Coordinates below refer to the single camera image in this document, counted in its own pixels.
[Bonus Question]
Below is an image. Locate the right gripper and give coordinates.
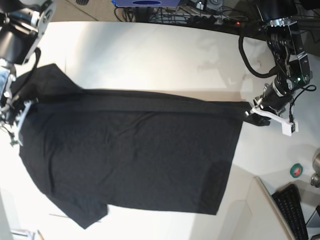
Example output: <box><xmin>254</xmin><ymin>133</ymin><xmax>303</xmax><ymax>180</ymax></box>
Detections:
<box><xmin>0</xmin><ymin>95</ymin><xmax>35</xmax><ymax>127</ymax></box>

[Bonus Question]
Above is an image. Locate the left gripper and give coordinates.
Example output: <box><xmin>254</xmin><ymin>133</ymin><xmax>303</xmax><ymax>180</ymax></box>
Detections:
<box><xmin>253</xmin><ymin>83</ymin><xmax>293</xmax><ymax>117</ymax></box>

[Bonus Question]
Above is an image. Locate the black t-shirt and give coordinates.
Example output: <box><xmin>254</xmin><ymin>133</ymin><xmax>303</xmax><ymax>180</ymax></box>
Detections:
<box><xmin>11</xmin><ymin>64</ymin><xmax>270</xmax><ymax>228</ymax></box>

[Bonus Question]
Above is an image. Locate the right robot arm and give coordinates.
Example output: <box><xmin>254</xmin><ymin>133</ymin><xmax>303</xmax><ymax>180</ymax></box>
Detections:
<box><xmin>0</xmin><ymin>0</ymin><xmax>57</xmax><ymax>125</ymax></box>

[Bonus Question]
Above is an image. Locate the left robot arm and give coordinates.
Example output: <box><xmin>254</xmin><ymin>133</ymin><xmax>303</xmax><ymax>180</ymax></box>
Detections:
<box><xmin>238</xmin><ymin>0</ymin><xmax>317</xmax><ymax>119</ymax></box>

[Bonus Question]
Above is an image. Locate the green tape roll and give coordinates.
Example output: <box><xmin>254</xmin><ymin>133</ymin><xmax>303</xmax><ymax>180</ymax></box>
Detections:
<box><xmin>289</xmin><ymin>163</ymin><xmax>304</xmax><ymax>179</ymax></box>

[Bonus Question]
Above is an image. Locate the metal cylinder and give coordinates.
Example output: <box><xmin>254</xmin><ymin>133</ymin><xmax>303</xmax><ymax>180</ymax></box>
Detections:
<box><xmin>310</xmin><ymin>154</ymin><xmax>320</xmax><ymax>189</ymax></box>

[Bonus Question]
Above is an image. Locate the black power strip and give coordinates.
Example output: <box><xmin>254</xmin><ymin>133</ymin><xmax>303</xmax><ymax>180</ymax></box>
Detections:
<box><xmin>186</xmin><ymin>15</ymin><xmax>249</xmax><ymax>28</ymax></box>

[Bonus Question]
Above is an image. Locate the black keyboard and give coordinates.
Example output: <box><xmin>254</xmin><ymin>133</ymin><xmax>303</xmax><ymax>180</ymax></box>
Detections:
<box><xmin>272</xmin><ymin>183</ymin><xmax>309</xmax><ymax>240</ymax></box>

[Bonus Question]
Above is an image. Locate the blue box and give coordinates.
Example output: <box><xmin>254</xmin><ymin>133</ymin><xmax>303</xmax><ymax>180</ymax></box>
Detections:
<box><xmin>111</xmin><ymin>0</ymin><xmax>181</xmax><ymax>7</ymax></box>

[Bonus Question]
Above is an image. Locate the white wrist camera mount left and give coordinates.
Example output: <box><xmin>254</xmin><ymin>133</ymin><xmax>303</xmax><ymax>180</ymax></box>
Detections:
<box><xmin>244</xmin><ymin>105</ymin><xmax>299</xmax><ymax>137</ymax></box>

